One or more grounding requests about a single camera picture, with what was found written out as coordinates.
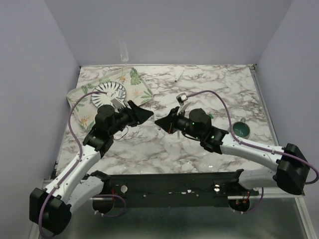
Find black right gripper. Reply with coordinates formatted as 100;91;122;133
155;106;202;141

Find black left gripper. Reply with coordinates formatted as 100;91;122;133
109;100;155;136

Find white marker with pink tip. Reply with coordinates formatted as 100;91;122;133
151;108;161;130

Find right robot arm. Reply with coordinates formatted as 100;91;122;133
155;107;310;195

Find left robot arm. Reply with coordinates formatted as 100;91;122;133
29;101;154;239

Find floral rectangular tray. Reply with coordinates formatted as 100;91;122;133
67;66;153;131

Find white blue striped plate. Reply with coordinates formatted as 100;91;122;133
91;81;126;108

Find teal ceramic mug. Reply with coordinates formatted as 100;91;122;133
228;118;251;139

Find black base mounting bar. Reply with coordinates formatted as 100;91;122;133
82;169;247;209

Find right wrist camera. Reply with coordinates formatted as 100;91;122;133
176;93;188;106

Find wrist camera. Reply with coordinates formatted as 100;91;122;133
176;93;188;106
110;89;126;108

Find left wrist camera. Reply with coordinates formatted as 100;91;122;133
110;89;126;108

